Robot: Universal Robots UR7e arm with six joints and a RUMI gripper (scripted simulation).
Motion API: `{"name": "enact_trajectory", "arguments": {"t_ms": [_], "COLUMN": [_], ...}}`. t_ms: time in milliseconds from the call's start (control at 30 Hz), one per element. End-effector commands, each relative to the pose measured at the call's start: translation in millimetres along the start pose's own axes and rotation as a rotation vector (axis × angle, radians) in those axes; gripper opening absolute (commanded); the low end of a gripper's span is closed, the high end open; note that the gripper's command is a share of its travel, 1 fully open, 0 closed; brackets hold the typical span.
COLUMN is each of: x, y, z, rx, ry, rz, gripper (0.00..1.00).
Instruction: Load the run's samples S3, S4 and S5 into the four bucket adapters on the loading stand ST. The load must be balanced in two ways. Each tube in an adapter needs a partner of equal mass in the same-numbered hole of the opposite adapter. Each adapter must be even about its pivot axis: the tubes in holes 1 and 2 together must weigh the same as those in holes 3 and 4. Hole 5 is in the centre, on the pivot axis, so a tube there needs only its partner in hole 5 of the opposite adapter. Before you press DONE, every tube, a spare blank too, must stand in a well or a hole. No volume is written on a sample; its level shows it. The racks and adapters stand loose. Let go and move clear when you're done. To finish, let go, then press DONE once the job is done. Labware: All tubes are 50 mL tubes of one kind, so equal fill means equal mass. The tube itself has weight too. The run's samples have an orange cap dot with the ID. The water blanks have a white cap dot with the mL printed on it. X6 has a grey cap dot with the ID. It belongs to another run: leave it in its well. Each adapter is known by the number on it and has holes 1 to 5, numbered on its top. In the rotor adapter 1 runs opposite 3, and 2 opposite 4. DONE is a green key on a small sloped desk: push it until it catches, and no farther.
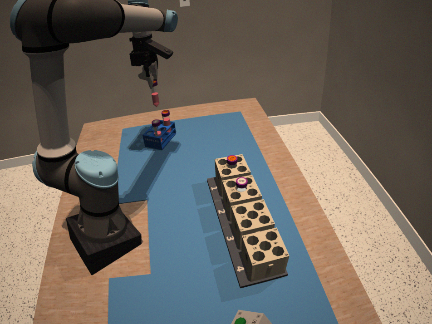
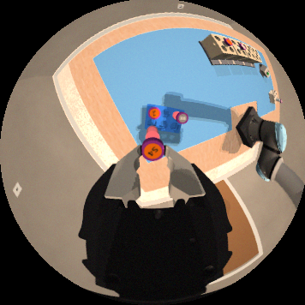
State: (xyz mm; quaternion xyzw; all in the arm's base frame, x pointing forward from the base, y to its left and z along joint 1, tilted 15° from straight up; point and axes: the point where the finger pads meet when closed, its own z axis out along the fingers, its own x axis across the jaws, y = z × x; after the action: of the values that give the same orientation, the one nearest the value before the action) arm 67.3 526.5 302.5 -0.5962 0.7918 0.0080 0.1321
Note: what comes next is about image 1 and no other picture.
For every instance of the tan bucket adapter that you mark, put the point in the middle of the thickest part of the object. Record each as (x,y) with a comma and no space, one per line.
(223,172)
(251,217)
(264,254)
(231,196)

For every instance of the clear graduated tube with yellow liquid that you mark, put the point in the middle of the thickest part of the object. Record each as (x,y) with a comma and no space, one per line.
(232,161)

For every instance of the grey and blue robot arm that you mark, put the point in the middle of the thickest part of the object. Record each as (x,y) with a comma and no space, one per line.
(46,28)

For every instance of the blue bench mat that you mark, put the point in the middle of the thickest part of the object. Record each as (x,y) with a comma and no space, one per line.
(192,278)

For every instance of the dark blue tube rack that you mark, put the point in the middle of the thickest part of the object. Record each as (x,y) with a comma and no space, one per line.
(154,142)

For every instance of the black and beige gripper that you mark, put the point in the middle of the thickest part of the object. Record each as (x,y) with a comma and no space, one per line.
(142,56)

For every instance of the beige control box with green button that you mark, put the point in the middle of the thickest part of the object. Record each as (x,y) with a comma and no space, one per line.
(247,317)

